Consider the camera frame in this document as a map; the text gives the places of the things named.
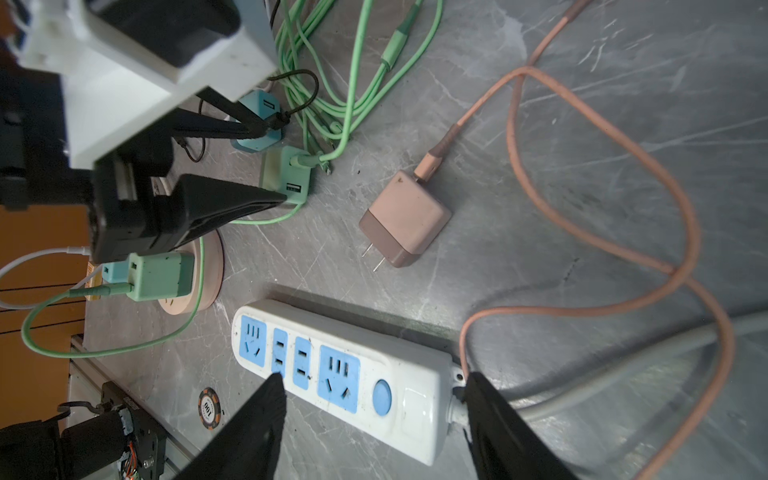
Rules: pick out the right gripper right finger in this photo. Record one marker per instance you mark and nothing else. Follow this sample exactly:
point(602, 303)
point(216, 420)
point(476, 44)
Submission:
point(501, 443)

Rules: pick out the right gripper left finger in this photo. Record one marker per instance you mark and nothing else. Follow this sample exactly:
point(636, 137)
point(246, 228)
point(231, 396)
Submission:
point(248, 447)

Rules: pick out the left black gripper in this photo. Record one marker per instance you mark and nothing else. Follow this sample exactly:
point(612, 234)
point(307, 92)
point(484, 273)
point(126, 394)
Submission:
point(127, 216)

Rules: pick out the green charger adapter front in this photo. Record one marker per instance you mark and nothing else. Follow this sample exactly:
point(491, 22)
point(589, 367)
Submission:
point(279, 175)

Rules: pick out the light green charger adapter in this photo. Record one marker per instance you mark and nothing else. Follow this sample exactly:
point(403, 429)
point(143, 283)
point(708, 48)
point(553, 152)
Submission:
point(161, 276)

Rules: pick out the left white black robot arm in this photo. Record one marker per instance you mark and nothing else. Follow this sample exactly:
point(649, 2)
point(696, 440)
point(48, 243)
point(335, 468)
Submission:
point(34, 168)

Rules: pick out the white blue power strip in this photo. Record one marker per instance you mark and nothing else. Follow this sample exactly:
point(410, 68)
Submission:
point(396, 391)

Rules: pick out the pink charger adapter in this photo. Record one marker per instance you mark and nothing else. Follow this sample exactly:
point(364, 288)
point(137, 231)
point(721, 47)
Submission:
point(403, 220)

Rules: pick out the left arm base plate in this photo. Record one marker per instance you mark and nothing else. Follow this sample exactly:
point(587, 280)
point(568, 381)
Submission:
point(145, 438)

